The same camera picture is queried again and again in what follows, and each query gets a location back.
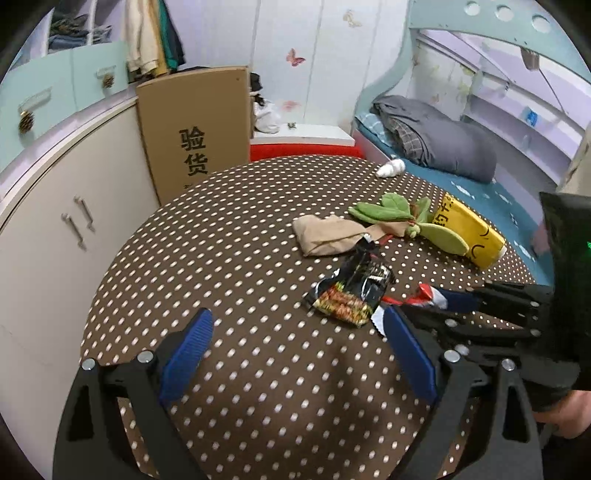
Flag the grey folded quilt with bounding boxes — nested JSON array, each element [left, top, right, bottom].
[[373, 95, 497, 184]]

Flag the blue bed mattress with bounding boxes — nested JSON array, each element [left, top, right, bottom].
[[353, 112, 554, 285]]

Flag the brown polka dot tablecloth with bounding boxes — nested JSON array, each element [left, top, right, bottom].
[[78, 154, 539, 480]]

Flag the person's right hand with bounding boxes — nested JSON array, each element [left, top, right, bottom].
[[534, 390, 591, 439]]

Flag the yellow green plush toy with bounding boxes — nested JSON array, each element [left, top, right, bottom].
[[349, 193, 507, 270]]

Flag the white plastic bag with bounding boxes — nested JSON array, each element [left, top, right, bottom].
[[253, 102, 280, 134]]

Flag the beige stocking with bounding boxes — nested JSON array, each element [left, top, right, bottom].
[[293, 215, 410, 257]]

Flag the black noodle wrapper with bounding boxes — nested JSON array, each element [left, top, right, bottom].
[[304, 236, 394, 327]]

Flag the hanging clothes in wardrobe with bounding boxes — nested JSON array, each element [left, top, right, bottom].
[[47, 1, 184, 89]]

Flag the red low bench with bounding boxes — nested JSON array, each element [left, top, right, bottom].
[[250, 123, 365, 162]]

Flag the black item behind box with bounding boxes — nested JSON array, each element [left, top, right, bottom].
[[249, 72, 266, 107]]

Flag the white cabinet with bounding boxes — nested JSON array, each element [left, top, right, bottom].
[[1, 41, 157, 475]]

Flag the red white wrapper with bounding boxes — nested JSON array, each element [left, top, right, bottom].
[[370, 283, 449, 337]]

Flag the beige hanging garment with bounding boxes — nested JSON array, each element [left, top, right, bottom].
[[557, 137, 591, 197]]

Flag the brown cardboard box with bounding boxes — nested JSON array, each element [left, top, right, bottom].
[[136, 66, 252, 205]]

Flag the white small medicine bottle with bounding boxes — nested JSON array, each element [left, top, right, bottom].
[[376, 158, 406, 179]]

